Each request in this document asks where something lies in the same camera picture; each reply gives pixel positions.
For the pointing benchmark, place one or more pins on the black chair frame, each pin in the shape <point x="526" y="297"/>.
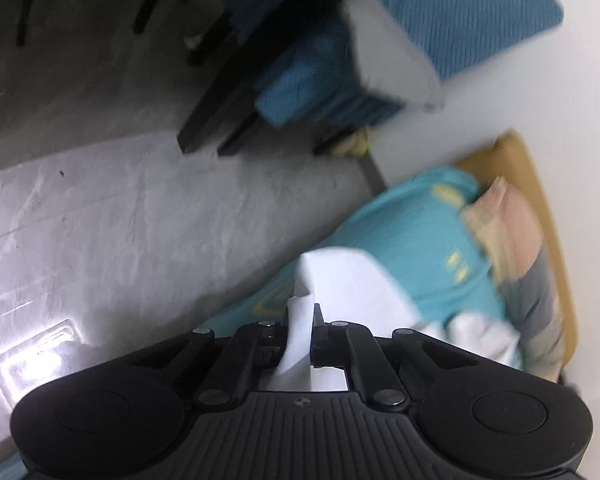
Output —
<point x="220" y="95"/>

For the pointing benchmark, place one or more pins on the blue textured cloth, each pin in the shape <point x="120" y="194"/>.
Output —
<point x="460" y="15"/>

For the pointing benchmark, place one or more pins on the small yellow cloth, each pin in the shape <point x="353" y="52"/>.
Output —
<point x="352" y="144"/>

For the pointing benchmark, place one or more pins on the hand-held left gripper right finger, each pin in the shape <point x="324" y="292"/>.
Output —
<point x="319" y="342"/>

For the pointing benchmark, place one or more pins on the grey garment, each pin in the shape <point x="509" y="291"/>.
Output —
<point x="537" y="310"/>

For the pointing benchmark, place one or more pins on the pink and beige garment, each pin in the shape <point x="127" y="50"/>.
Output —
<point x="505" y="220"/>

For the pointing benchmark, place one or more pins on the white garment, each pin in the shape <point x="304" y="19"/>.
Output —
<point x="340" y="280"/>

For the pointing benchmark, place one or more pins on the shiny metal floor plate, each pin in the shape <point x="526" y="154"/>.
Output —
<point x="35" y="360"/>

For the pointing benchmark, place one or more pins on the teal garment with yellow print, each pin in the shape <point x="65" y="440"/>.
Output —
<point x="415" y="230"/>

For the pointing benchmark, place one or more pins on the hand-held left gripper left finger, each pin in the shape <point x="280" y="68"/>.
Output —
<point x="275" y="342"/>

